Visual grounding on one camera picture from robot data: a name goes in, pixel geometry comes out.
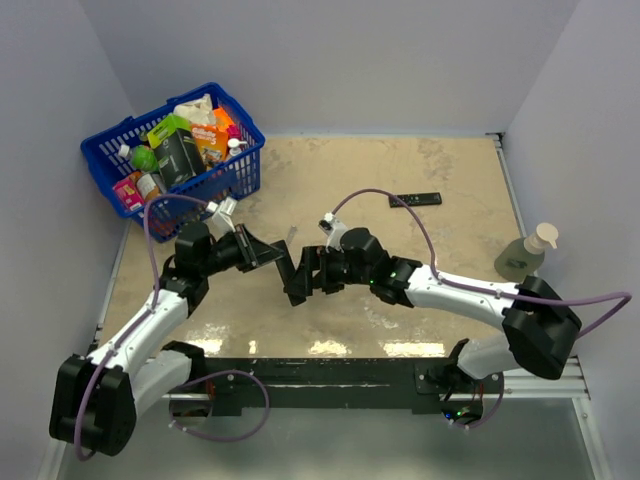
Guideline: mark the green liquid soap pump bottle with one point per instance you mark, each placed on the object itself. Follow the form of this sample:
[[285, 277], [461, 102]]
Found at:
[[523, 256]]

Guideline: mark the aluminium frame rail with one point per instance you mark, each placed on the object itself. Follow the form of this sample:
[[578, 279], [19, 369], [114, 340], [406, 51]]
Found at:
[[524, 385]]

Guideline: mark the crumpled beige paper bag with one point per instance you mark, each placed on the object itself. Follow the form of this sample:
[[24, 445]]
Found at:
[[199, 111]]

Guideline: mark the white pump bottle in basket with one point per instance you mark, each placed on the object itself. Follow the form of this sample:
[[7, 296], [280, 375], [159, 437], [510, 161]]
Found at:
[[235, 147]]

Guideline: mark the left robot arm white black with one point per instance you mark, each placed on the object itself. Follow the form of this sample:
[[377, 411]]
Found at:
[[99, 397]]

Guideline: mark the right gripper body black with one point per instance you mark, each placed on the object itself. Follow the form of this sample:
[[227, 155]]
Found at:
[[332, 265]]

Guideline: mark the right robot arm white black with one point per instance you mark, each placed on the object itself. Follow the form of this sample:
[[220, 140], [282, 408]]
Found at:
[[536, 332]]

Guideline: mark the black remote control on table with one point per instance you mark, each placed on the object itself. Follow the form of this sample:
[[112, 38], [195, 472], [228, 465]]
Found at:
[[415, 200]]

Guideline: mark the black remote control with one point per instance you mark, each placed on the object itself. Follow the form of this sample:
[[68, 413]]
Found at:
[[282, 262], [415, 200]]

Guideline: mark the green bottle white cap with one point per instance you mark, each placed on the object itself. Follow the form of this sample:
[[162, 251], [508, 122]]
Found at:
[[140, 157]]

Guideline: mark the pink box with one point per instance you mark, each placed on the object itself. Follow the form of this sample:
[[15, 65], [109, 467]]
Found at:
[[127, 193]]

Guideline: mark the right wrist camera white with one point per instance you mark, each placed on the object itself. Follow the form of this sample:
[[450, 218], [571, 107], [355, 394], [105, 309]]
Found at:
[[334, 229]]

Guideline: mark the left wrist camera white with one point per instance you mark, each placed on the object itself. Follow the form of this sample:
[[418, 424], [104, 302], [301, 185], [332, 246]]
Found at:
[[221, 214]]

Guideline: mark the blue plastic shopping basket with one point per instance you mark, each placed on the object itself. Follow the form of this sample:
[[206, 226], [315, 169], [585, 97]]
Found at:
[[237, 177]]

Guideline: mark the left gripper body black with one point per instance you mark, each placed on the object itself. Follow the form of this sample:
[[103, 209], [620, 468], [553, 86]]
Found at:
[[234, 250]]

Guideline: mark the orange pill bottle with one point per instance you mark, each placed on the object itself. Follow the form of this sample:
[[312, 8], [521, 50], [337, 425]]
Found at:
[[150, 186]]

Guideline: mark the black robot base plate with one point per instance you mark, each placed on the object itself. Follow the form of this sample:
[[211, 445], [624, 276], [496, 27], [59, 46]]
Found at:
[[417, 385]]

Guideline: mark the green black razor box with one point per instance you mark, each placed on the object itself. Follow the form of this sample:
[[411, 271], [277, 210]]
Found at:
[[175, 150]]

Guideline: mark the orange Gillette razor pack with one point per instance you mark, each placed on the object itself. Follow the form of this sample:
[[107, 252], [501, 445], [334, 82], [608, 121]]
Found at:
[[212, 144]]

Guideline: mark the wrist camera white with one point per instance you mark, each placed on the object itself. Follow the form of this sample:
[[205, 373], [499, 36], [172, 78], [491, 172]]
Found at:
[[221, 214], [334, 229]]

